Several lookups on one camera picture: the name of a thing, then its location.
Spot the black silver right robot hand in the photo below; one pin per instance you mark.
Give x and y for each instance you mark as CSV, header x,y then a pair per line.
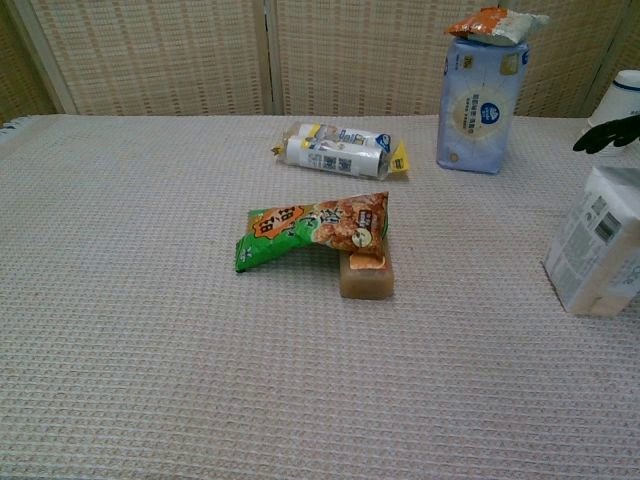
x,y
607,137

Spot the pink tissue pack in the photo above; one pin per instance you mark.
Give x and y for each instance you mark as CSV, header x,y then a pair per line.
x,y
597,250

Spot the pale blue tissue pack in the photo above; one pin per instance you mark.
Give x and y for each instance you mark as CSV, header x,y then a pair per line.
x,y
475,115

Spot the orange white snack bag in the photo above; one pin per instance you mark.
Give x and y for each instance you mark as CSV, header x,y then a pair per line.
x,y
492,25

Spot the silver yellow snack bag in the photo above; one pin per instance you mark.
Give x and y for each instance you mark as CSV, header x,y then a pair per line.
x,y
340,155

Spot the brown drink bottle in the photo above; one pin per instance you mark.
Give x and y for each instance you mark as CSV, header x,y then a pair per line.
x,y
367,282

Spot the green orange snack bag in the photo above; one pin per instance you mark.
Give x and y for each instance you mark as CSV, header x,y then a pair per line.
x,y
300,232

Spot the beige woven tablecloth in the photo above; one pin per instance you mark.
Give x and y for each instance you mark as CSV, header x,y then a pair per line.
x,y
200,350

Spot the rattan folding screen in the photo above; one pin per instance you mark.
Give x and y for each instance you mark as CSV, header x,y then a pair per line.
x,y
150,55

